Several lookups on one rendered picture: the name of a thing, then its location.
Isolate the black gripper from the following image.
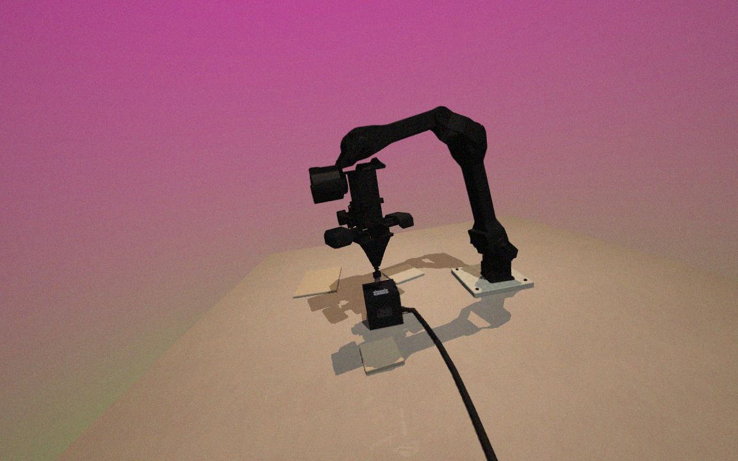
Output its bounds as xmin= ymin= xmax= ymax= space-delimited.
xmin=324 ymin=193 xmax=414 ymax=268

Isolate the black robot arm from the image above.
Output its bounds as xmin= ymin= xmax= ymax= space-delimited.
xmin=309 ymin=106 xmax=518 ymax=284

